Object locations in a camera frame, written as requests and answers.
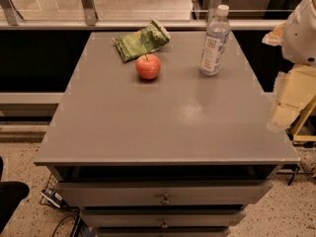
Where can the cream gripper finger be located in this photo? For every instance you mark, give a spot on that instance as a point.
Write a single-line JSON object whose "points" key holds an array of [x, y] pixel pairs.
{"points": [[274, 37], [293, 91]]}

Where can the clear blue plastic water bottle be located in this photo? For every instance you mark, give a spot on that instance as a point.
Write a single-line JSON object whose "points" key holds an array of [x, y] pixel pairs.
{"points": [[217, 33]]}

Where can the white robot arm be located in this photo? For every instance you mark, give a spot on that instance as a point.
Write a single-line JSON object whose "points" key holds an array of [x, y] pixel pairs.
{"points": [[299, 35]]}

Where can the grey drawer cabinet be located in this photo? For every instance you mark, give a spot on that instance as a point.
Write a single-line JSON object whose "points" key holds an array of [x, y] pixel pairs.
{"points": [[113, 126]]}

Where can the red apple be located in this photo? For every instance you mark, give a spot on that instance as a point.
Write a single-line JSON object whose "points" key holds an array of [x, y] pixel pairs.
{"points": [[148, 66]]}

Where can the green snack bag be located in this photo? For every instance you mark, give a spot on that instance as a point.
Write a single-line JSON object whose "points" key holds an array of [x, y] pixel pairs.
{"points": [[145, 41]]}

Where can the top grey drawer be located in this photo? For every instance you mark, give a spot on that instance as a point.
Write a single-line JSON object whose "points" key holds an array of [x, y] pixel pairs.
{"points": [[162, 193]]}

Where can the grey drawer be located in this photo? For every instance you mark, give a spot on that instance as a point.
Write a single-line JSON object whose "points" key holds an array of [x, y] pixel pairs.
{"points": [[162, 193], [159, 232], [164, 218]]}

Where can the middle grey drawer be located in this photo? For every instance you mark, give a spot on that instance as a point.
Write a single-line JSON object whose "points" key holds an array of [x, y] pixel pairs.
{"points": [[164, 218]]}

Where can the bottom grey drawer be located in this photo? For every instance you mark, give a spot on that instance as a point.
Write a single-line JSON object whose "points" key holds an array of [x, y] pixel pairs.
{"points": [[159, 232]]}

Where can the blue white box on floor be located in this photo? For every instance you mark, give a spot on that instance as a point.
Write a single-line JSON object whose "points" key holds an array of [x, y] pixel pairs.
{"points": [[53, 197]]}

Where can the black chair edge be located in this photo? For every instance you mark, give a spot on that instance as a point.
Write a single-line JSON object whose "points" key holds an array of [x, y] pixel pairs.
{"points": [[11, 194]]}

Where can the yellow metal frame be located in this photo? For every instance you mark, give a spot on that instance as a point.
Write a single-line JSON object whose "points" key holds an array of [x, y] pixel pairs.
{"points": [[304, 115]]}

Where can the metal railing post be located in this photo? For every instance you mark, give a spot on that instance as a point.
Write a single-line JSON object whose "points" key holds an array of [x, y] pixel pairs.
{"points": [[13, 17], [90, 12]]}

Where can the left metal railing post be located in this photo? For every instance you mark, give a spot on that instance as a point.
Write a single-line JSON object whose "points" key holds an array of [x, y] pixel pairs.
{"points": [[13, 17]]}

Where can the grey window ledge rail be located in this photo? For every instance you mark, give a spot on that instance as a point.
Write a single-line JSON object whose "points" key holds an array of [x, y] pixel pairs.
{"points": [[236, 25]]}

